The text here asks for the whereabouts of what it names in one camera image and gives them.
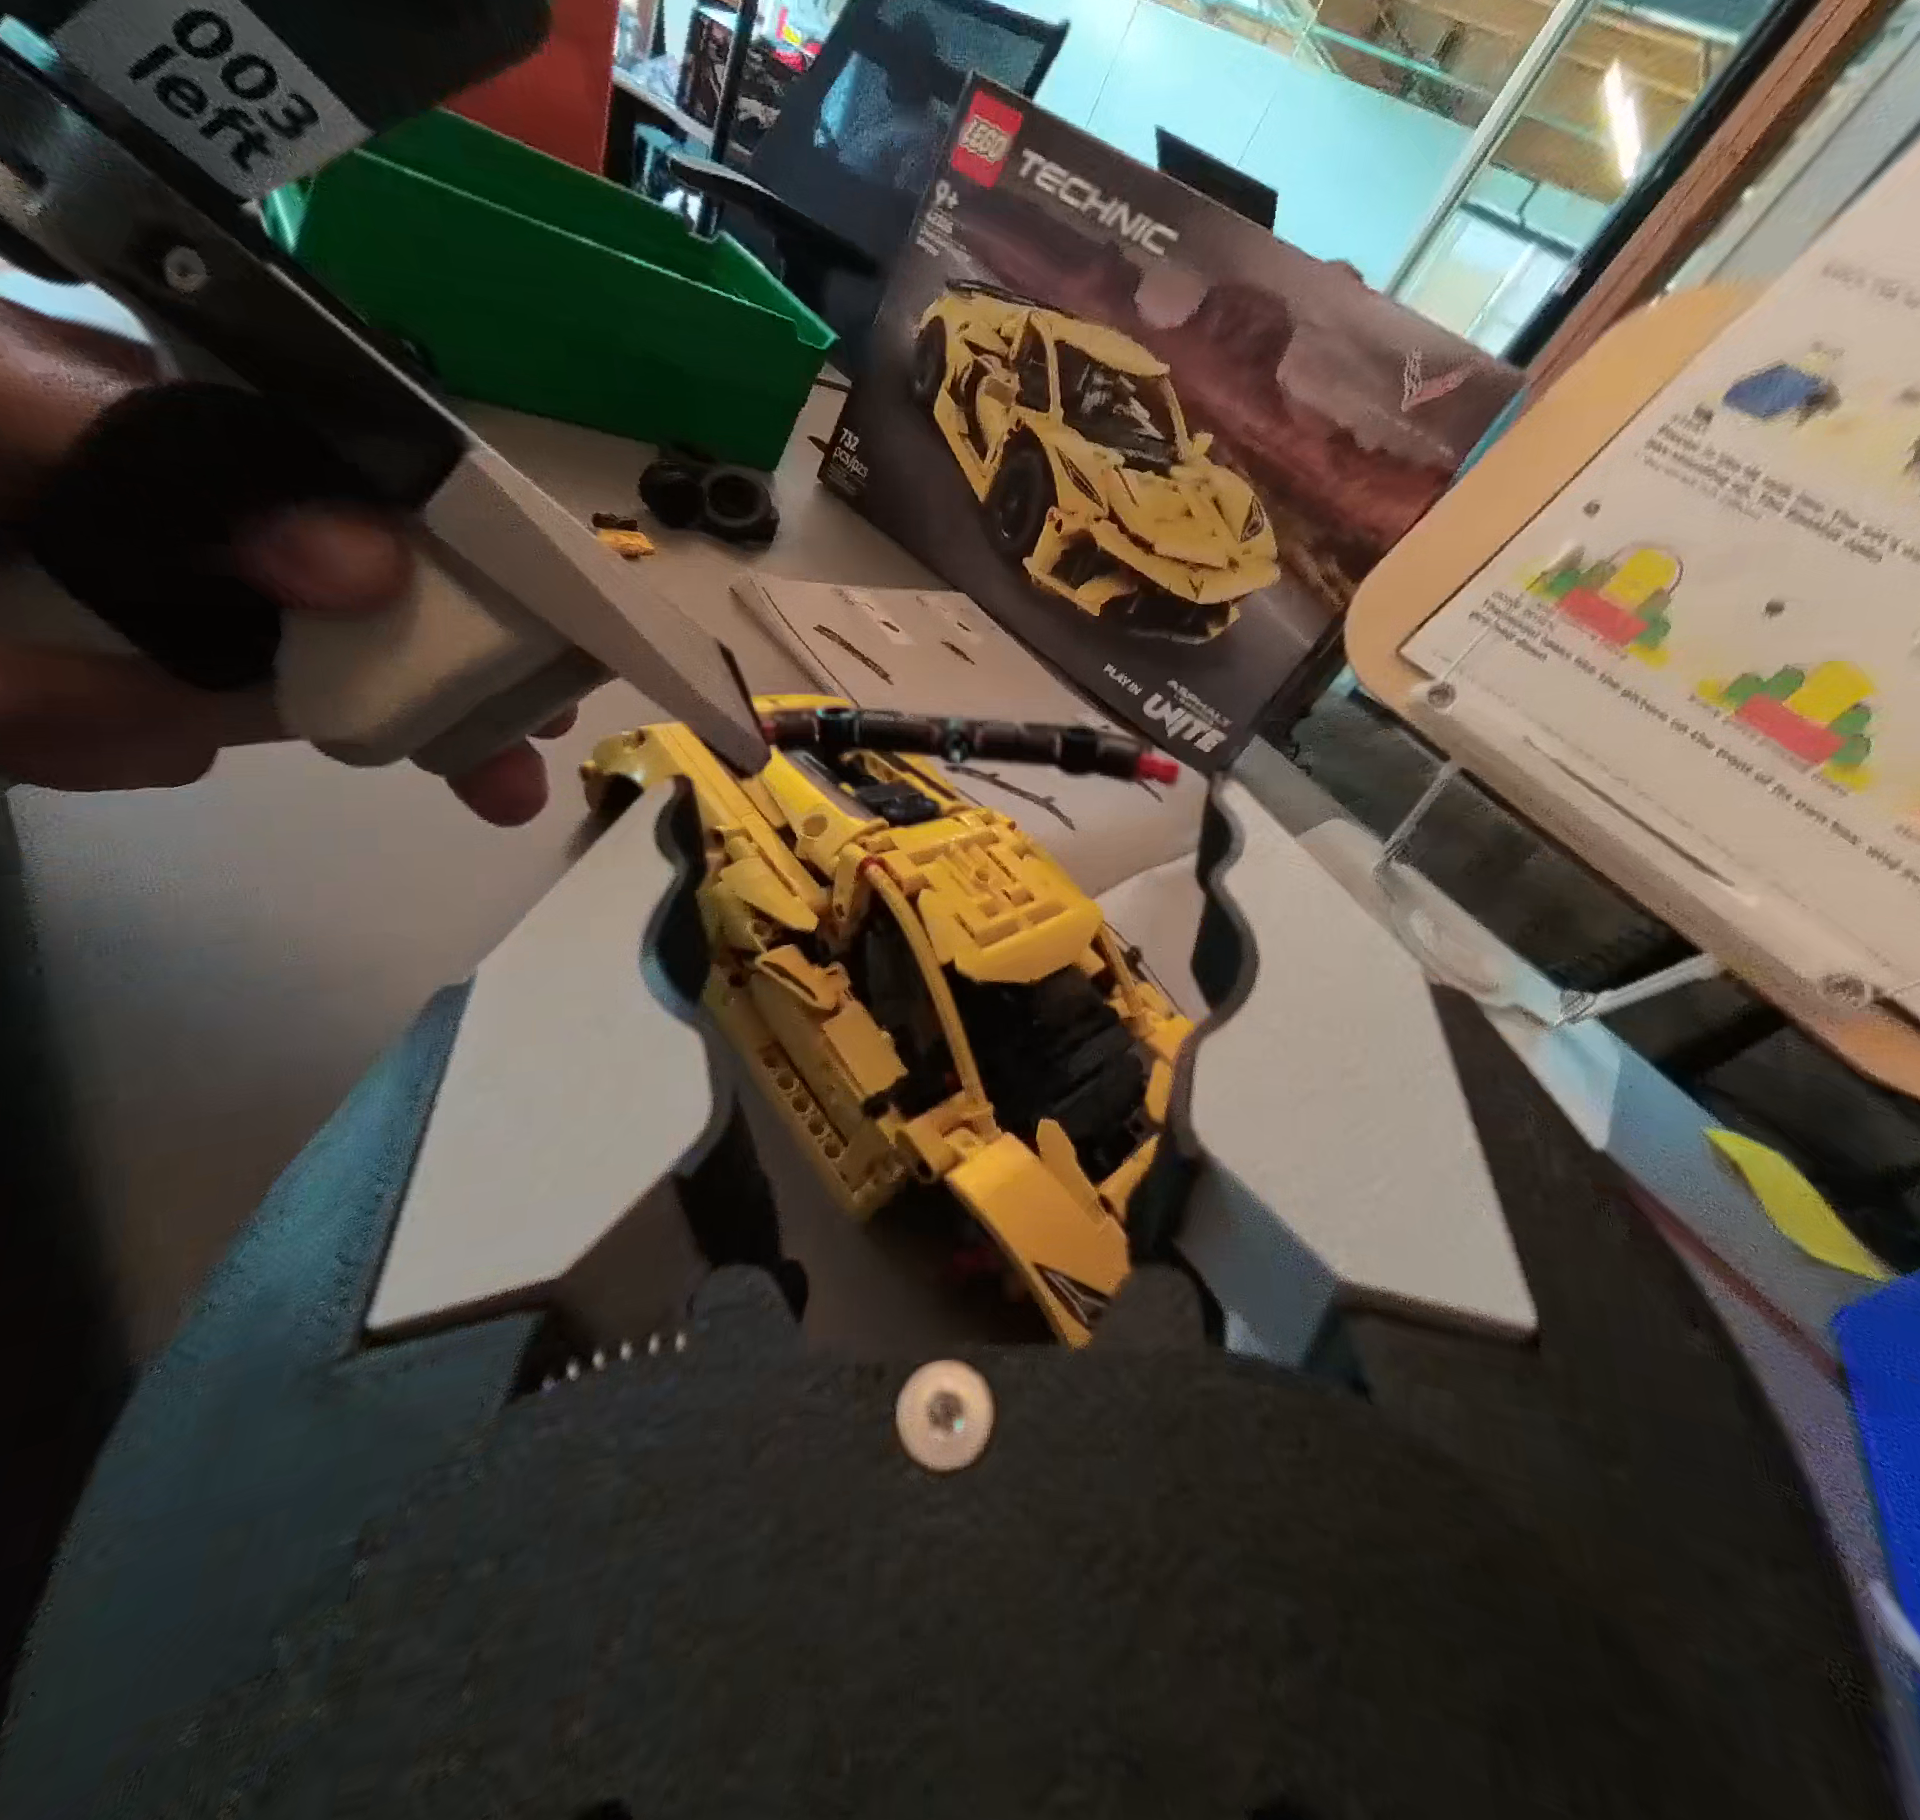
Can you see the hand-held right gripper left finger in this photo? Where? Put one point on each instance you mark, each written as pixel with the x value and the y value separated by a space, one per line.
pixel 555 1099

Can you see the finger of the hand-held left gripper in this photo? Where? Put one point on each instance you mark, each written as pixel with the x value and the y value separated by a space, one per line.
pixel 503 729
pixel 585 591

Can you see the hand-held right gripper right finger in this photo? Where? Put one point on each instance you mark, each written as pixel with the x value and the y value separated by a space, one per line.
pixel 1335 1116

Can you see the yellow brick car model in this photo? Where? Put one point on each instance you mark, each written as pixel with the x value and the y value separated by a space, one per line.
pixel 975 922

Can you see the grey desk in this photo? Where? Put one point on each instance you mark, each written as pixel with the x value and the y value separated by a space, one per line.
pixel 224 950

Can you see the black desk monitor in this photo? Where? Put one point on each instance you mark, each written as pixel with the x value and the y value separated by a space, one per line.
pixel 1214 184

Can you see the person's left hand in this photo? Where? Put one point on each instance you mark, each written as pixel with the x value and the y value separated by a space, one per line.
pixel 120 726

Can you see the pile of small black yellow pieces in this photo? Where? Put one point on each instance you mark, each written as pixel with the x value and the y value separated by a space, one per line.
pixel 626 537

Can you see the red plastic bin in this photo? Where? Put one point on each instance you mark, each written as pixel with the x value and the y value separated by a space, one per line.
pixel 571 19

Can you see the green plastic bin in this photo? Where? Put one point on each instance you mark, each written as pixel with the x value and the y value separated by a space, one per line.
pixel 571 320

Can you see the open instruction booklet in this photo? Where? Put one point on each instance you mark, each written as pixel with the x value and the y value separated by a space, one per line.
pixel 885 637

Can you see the yellow tape piece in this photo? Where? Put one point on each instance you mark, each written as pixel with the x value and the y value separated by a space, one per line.
pixel 1793 1203

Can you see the black office chair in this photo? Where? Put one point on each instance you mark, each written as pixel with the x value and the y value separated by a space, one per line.
pixel 900 80

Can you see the wooden document stand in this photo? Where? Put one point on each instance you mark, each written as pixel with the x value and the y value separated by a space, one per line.
pixel 1454 545

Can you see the blue plastic bin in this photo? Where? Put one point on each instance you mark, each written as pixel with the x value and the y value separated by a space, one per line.
pixel 1883 1431

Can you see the car set box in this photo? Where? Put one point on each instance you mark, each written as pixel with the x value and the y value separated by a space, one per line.
pixel 1274 396

